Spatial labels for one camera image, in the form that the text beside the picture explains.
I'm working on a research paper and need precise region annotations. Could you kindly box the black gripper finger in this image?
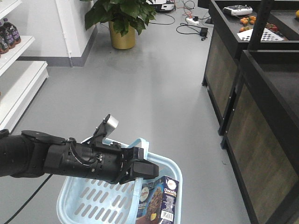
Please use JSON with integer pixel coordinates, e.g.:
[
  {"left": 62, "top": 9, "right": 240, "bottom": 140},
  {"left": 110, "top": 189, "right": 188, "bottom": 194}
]
[
  {"left": 129, "top": 147, "right": 144, "bottom": 161},
  {"left": 119, "top": 160, "right": 159, "bottom": 184}
]

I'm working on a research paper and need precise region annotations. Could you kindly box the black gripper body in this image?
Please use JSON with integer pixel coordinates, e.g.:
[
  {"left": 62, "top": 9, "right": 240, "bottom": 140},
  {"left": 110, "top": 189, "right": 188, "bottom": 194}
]
[{"left": 44, "top": 139, "right": 135, "bottom": 184}]

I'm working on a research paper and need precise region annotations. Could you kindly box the Chocofello cookie box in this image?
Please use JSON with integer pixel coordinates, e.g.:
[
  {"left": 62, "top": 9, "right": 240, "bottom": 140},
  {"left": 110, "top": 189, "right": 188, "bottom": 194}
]
[{"left": 135, "top": 175, "right": 179, "bottom": 224}]

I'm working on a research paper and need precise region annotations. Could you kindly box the light blue plastic basket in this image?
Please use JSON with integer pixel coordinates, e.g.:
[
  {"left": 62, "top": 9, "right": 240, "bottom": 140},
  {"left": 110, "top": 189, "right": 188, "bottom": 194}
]
[{"left": 57, "top": 138, "right": 183, "bottom": 224}]

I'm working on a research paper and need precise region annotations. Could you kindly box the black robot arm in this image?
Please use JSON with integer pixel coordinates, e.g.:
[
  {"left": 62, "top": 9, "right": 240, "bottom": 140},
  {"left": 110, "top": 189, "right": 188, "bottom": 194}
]
[{"left": 0, "top": 129, "right": 159, "bottom": 184}]

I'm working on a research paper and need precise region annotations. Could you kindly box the white supermarket shelving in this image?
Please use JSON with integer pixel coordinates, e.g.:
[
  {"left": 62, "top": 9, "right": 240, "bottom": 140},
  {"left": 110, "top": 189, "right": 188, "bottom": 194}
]
[{"left": 0, "top": 0, "right": 50, "bottom": 133}]

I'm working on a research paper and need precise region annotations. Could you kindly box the potted green plant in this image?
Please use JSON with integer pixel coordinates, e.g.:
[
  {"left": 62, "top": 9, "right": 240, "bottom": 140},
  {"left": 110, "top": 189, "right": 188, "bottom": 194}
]
[{"left": 84, "top": 0, "right": 156, "bottom": 49}]

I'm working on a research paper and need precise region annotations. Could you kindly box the white power strip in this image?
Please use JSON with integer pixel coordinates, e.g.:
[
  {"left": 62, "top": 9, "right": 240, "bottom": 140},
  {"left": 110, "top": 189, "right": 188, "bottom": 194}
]
[{"left": 185, "top": 17, "right": 199, "bottom": 26}]

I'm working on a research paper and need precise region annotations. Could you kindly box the wooden black-framed produce stand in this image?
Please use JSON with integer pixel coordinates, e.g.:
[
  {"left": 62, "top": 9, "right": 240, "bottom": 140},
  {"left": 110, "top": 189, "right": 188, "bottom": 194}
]
[{"left": 202, "top": 0, "right": 299, "bottom": 135}]

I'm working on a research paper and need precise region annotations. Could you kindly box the white remote controller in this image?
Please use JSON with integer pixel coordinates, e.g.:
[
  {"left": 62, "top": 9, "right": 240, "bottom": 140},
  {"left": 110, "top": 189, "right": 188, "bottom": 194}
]
[{"left": 222, "top": 5, "right": 253, "bottom": 16}]

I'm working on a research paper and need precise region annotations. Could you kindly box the checkerboard calibration sheet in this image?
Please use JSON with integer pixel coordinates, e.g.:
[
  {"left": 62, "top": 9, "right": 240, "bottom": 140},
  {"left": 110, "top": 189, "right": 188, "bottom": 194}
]
[{"left": 237, "top": 28, "right": 284, "bottom": 41}]

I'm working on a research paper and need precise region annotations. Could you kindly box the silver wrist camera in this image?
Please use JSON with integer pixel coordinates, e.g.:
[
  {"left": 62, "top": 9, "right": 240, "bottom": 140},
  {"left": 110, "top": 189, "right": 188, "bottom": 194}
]
[{"left": 93, "top": 114, "right": 119, "bottom": 147}]

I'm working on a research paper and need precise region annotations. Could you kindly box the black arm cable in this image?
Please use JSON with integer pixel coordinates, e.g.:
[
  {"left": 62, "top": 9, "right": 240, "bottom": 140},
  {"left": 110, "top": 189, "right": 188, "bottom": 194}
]
[{"left": 0, "top": 174, "right": 53, "bottom": 224}]

